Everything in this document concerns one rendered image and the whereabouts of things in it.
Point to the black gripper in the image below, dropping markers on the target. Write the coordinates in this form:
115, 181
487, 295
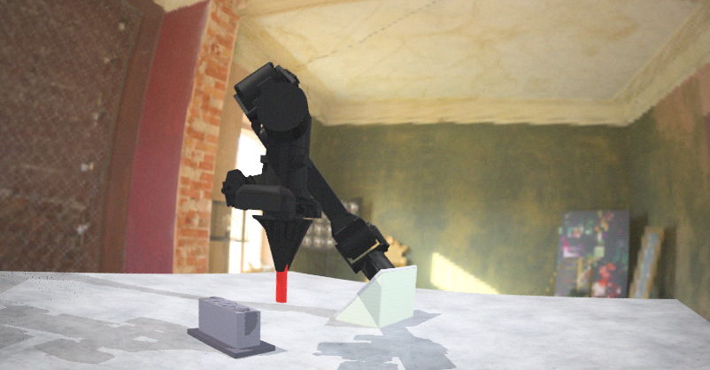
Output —
284, 200

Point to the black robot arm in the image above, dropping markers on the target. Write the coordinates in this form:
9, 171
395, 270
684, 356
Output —
271, 96

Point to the red peg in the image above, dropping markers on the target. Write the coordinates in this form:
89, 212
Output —
281, 286

